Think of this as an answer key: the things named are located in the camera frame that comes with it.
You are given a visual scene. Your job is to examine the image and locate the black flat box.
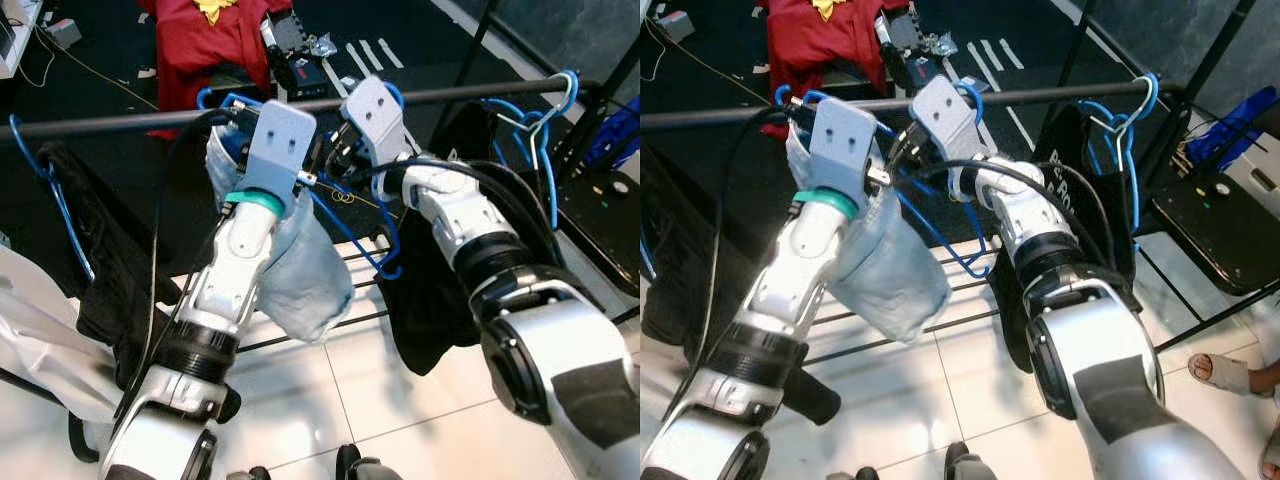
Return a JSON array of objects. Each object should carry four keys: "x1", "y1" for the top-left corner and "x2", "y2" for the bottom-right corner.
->
[
  {"x1": 905, "y1": 55, "x2": 946, "y2": 91},
  {"x1": 290, "y1": 60, "x2": 331, "y2": 96}
]

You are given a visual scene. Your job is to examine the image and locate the black T-shirt with white print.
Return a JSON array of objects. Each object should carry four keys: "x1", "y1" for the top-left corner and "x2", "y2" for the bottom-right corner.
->
[
  {"x1": 380, "y1": 100, "x2": 563, "y2": 378},
  {"x1": 985, "y1": 100, "x2": 1141, "y2": 373}
]

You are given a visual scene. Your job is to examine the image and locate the blue cloth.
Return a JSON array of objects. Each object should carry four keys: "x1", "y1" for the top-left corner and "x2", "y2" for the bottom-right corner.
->
[
  {"x1": 1185, "y1": 85, "x2": 1280, "y2": 171},
  {"x1": 585, "y1": 95, "x2": 641, "y2": 173}
]

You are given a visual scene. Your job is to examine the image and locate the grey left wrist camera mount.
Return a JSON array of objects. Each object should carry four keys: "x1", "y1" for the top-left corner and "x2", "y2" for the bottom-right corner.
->
[
  {"x1": 808, "y1": 97, "x2": 886, "y2": 211},
  {"x1": 238, "y1": 100, "x2": 319, "y2": 216}
]

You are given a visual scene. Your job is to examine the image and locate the black robot right foot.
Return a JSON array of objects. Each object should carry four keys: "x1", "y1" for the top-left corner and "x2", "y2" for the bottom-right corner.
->
[
  {"x1": 335, "y1": 443, "x2": 401, "y2": 480},
  {"x1": 945, "y1": 442, "x2": 1001, "y2": 480}
]

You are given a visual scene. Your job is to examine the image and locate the white desk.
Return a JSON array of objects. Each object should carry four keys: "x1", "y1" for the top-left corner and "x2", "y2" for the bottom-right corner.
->
[{"x1": 0, "y1": 0, "x2": 41, "y2": 81}]

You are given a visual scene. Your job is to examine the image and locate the thin yellow cord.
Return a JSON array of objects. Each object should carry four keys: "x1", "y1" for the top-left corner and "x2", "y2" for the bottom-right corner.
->
[{"x1": 35, "y1": 25, "x2": 386, "y2": 211}]

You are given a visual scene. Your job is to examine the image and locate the red shirt with yellow print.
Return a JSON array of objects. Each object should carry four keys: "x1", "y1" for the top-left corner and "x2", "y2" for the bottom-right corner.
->
[
  {"x1": 138, "y1": 0, "x2": 301, "y2": 113},
  {"x1": 765, "y1": 0, "x2": 901, "y2": 101}
]

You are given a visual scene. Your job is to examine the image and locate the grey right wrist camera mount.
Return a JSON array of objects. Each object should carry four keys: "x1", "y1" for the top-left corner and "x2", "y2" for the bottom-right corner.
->
[
  {"x1": 910, "y1": 75, "x2": 986, "y2": 171},
  {"x1": 340, "y1": 75, "x2": 421, "y2": 173}
]

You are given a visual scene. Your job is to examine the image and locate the blue wire hanger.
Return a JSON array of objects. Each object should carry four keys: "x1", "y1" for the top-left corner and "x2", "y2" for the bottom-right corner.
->
[
  {"x1": 195, "y1": 82, "x2": 406, "y2": 283},
  {"x1": 8, "y1": 113, "x2": 98, "y2": 286},
  {"x1": 775, "y1": 82, "x2": 991, "y2": 281}
]

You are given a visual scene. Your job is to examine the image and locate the white shiny garment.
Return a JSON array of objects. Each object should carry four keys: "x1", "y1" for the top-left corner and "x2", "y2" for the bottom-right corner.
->
[{"x1": 0, "y1": 245, "x2": 123, "y2": 426}]

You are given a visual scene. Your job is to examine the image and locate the long wide white tape strip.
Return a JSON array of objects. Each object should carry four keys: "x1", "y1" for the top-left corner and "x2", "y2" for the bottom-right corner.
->
[{"x1": 1005, "y1": 100, "x2": 1036, "y2": 151}]

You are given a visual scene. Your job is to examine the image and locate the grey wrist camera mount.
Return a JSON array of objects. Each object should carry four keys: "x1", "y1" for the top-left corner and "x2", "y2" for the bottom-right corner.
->
[
  {"x1": 340, "y1": 75, "x2": 421, "y2": 173},
  {"x1": 238, "y1": 100, "x2": 319, "y2": 216},
  {"x1": 808, "y1": 97, "x2": 886, "y2": 211},
  {"x1": 910, "y1": 75, "x2": 986, "y2": 171}
]

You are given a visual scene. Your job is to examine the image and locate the blue hanger with pale hook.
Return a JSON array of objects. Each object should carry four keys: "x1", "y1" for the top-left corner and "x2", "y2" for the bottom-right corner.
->
[
  {"x1": 1078, "y1": 72, "x2": 1161, "y2": 246},
  {"x1": 480, "y1": 70, "x2": 581, "y2": 233}
]

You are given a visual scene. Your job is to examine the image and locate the black metal clothes rack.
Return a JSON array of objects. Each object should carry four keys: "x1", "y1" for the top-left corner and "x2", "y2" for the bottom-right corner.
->
[
  {"x1": 640, "y1": 0, "x2": 1280, "y2": 366},
  {"x1": 0, "y1": 0, "x2": 641, "y2": 461}
]

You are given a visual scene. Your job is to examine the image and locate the light blue denim shorts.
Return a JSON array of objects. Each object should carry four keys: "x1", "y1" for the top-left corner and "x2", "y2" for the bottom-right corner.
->
[
  {"x1": 785, "y1": 125, "x2": 953, "y2": 344},
  {"x1": 205, "y1": 125, "x2": 357, "y2": 344}
]

